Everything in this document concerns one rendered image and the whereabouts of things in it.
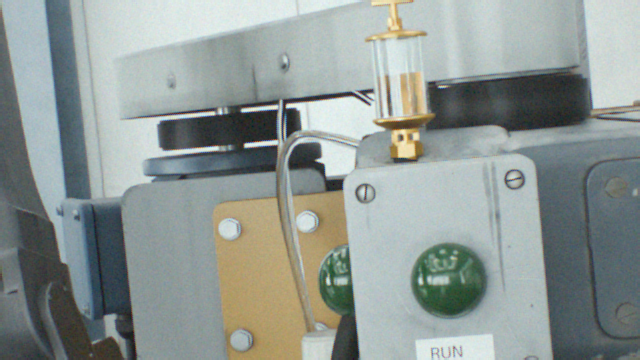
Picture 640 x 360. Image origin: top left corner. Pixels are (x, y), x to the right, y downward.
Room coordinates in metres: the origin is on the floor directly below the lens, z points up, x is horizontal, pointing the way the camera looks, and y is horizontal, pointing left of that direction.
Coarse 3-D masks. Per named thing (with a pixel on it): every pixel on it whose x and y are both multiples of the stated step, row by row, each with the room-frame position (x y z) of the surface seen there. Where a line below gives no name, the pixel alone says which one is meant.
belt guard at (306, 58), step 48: (432, 0) 0.66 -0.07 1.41; (480, 0) 0.64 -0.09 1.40; (528, 0) 0.64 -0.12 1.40; (192, 48) 0.88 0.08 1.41; (240, 48) 0.83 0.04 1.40; (288, 48) 0.78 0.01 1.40; (336, 48) 0.74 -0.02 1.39; (432, 48) 0.66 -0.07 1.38; (480, 48) 0.64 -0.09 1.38; (528, 48) 0.64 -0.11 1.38; (576, 48) 0.66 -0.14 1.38; (144, 96) 0.95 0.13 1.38; (192, 96) 0.89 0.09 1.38; (240, 96) 0.83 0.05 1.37; (288, 96) 0.78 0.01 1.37; (336, 96) 1.03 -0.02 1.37
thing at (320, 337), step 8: (304, 336) 0.75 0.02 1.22; (312, 336) 0.75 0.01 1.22; (320, 336) 0.75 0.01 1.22; (328, 336) 0.74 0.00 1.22; (304, 344) 0.75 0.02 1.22; (312, 344) 0.74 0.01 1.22; (320, 344) 0.74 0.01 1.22; (328, 344) 0.74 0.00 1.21; (304, 352) 0.75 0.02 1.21; (312, 352) 0.74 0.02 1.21; (320, 352) 0.74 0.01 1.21; (328, 352) 0.74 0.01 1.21
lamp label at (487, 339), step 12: (468, 336) 0.48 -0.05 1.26; (480, 336) 0.48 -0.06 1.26; (492, 336) 0.48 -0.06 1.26; (420, 348) 0.48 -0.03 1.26; (432, 348) 0.48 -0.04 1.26; (444, 348) 0.48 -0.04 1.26; (456, 348) 0.48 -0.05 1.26; (468, 348) 0.48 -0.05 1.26; (480, 348) 0.48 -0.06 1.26; (492, 348) 0.48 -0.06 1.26
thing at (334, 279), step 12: (336, 252) 0.50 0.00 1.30; (348, 252) 0.50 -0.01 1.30; (324, 264) 0.50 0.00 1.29; (336, 264) 0.49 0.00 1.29; (348, 264) 0.49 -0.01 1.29; (324, 276) 0.50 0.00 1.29; (336, 276) 0.49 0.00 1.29; (348, 276) 0.49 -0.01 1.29; (324, 288) 0.50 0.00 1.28; (336, 288) 0.49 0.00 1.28; (348, 288) 0.49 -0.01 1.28; (324, 300) 0.50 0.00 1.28; (336, 300) 0.49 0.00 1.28; (348, 300) 0.49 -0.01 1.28; (336, 312) 0.50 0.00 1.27; (348, 312) 0.50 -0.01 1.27
